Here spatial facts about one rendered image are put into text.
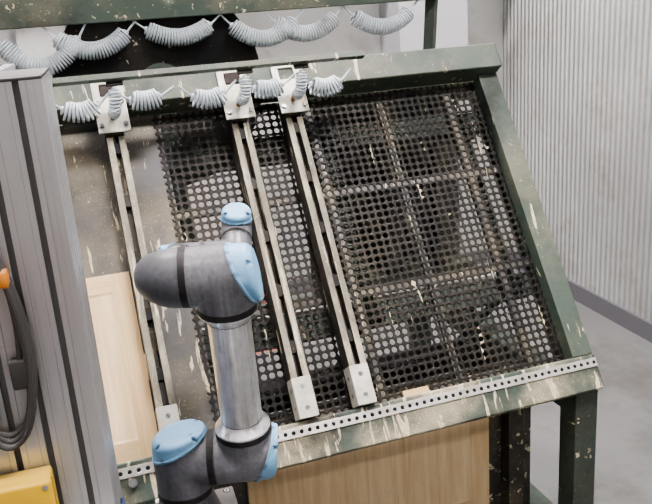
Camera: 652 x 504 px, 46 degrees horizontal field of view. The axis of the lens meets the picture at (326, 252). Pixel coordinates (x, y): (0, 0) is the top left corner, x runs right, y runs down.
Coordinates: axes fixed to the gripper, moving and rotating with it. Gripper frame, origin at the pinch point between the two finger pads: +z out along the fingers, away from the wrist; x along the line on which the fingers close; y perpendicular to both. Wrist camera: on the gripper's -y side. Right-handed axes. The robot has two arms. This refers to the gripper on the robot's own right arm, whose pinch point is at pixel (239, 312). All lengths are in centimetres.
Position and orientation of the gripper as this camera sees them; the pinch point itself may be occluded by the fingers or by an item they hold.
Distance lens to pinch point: 214.0
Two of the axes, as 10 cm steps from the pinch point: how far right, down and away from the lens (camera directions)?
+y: -2.8, -6.8, 6.8
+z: -0.7, 7.2, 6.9
